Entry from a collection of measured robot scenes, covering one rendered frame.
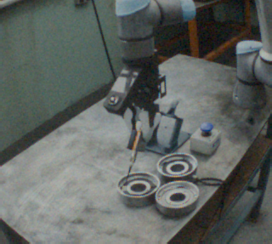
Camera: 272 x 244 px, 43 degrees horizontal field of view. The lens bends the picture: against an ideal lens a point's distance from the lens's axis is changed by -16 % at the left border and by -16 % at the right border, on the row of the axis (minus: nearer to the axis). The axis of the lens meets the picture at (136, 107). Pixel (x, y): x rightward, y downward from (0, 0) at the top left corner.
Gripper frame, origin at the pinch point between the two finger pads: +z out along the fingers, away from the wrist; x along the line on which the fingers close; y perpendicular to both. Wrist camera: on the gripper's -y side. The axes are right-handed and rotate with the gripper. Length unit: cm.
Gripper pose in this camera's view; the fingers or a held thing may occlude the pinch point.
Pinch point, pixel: (138, 137)
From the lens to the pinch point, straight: 96.1
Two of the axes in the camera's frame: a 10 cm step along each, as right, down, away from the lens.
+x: -8.0, -2.2, 5.6
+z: 0.8, 8.8, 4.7
